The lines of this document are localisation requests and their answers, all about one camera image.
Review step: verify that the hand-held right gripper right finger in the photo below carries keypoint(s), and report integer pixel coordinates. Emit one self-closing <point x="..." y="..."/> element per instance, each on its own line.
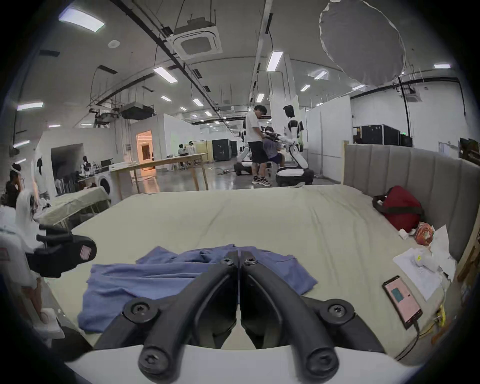
<point x="273" y="296"/>

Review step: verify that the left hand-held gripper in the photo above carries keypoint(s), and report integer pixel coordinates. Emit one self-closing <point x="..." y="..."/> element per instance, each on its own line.
<point x="13" y="258"/>

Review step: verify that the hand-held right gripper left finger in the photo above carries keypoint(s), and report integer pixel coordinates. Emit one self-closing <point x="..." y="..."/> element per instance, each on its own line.
<point x="210" y="292"/>

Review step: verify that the person's left hand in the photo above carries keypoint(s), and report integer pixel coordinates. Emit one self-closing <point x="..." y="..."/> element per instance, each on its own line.
<point x="34" y="300"/>

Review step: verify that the low table with beige sheet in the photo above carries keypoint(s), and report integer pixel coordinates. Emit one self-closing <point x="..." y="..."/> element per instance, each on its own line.
<point x="75" y="204"/>

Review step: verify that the blue shirt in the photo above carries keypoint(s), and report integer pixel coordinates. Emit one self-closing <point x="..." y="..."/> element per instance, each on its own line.
<point x="157" y="277"/>

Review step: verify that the white washing machine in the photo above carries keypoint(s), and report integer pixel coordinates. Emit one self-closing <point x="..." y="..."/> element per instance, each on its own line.
<point x="105" y="185"/>

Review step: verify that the bed with beige sheet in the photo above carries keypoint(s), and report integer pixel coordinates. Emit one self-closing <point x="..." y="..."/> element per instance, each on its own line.
<point x="262" y="217"/>

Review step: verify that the black phone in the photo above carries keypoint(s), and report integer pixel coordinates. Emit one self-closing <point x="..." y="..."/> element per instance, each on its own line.
<point x="402" y="300"/>

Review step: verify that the long wooden table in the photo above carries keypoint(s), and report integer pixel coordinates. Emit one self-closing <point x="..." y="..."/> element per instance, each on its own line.
<point x="161" y="163"/>

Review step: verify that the white humanoid robot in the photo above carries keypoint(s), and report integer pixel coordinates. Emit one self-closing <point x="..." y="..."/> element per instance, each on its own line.
<point x="294" y="150"/>
<point x="243" y="159"/>

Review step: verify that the black cabinet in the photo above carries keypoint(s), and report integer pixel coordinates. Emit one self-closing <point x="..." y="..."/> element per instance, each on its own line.
<point x="223" y="149"/>

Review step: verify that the group of people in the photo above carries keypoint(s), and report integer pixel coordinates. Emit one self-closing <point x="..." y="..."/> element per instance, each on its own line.
<point x="186" y="149"/>

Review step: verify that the white paper sheets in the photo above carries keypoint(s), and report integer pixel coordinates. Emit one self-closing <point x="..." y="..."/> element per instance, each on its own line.
<point x="420" y="275"/>

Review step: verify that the red bag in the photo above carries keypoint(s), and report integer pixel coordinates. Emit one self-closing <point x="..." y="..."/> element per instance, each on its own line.
<point x="403" y="204"/>

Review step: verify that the orange snack packet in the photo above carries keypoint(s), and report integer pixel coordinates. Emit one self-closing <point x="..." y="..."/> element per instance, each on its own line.
<point x="425" y="233"/>

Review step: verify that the grey padded headboard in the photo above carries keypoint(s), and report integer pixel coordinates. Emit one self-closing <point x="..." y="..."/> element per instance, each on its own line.
<point x="420" y="172"/>

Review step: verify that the black equipment cases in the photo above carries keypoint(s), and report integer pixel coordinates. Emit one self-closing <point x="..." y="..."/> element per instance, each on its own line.
<point x="378" y="135"/>

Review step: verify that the grey round softbox lamp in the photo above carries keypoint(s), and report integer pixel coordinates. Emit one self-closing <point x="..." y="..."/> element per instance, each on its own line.
<point x="362" y="41"/>

